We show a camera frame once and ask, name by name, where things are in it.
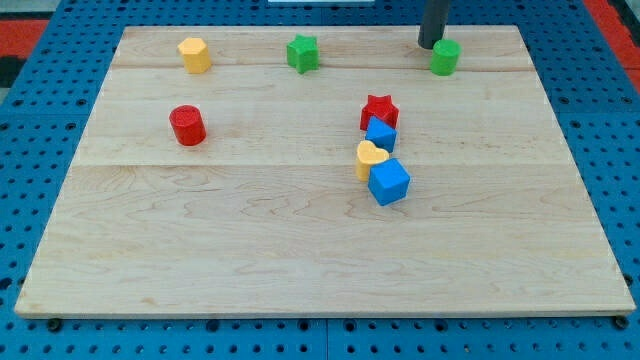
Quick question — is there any blue triangle block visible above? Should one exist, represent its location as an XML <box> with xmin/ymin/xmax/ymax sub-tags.
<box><xmin>365</xmin><ymin>116</ymin><xmax>397</xmax><ymax>153</ymax></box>

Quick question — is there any yellow heart block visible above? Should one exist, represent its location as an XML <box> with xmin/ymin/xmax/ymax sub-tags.
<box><xmin>355</xmin><ymin>140</ymin><xmax>390</xmax><ymax>182</ymax></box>

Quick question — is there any blue cube block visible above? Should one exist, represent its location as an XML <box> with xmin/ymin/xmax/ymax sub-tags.
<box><xmin>368</xmin><ymin>158</ymin><xmax>411</xmax><ymax>206</ymax></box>

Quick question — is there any light wooden board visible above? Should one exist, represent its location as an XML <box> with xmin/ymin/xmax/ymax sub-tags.
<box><xmin>15</xmin><ymin>25</ymin><xmax>636</xmax><ymax>319</ymax></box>

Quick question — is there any red star block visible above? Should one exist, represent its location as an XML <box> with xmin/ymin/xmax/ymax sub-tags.
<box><xmin>359</xmin><ymin>94</ymin><xmax>399</xmax><ymax>130</ymax></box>

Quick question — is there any green star block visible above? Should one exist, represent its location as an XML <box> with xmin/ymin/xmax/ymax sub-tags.
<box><xmin>286</xmin><ymin>34</ymin><xmax>319</xmax><ymax>74</ymax></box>

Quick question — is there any red cylinder block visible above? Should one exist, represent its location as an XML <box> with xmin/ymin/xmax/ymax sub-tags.
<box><xmin>169</xmin><ymin>105</ymin><xmax>206</xmax><ymax>146</ymax></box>

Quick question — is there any yellow hexagon block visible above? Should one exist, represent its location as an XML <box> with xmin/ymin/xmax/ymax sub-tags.
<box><xmin>177</xmin><ymin>37</ymin><xmax>212</xmax><ymax>74</ymax></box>

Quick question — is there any green cylinder block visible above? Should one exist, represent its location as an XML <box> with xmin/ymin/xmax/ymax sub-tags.
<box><xmin>430</xmin><ymin>39</ymin><xmax>462</xmax><ymax>76</ymax></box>

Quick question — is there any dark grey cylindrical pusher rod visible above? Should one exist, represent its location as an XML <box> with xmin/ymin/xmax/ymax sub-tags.
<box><xmin>418</xmin><ymin>0</ymin><xmax>451</xmax><ymax>50</ymax></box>

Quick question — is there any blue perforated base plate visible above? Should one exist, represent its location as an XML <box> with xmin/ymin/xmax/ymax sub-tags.
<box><xmin>1</xmin><ymin>1</ymin><xmax>639</xmax><ymax>359</ymax></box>

